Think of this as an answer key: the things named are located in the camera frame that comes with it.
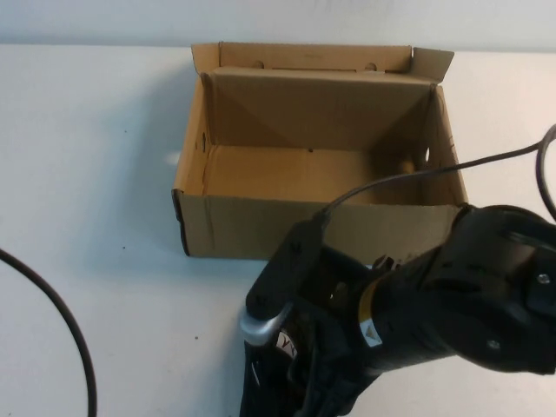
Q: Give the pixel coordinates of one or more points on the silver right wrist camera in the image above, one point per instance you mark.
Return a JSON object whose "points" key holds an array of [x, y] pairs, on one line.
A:
{"points": [[256, 328]]}

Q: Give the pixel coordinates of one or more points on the brown cardboard shoe box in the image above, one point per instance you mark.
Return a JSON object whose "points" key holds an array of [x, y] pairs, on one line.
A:
{"points": [[243, 221]]}

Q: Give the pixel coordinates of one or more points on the black mesh sneaker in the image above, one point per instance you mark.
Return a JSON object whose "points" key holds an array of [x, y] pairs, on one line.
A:
{"points": [[260, 386]]}

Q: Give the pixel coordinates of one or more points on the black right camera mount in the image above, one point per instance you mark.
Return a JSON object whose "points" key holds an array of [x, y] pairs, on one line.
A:
{"points": [[286, 265]]}

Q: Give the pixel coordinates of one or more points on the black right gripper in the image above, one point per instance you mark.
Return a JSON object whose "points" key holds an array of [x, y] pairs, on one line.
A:
{"points": [[334, 330]]}

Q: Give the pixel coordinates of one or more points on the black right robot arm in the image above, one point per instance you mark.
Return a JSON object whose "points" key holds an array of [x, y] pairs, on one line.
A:
{"points": [[456, 282]]}

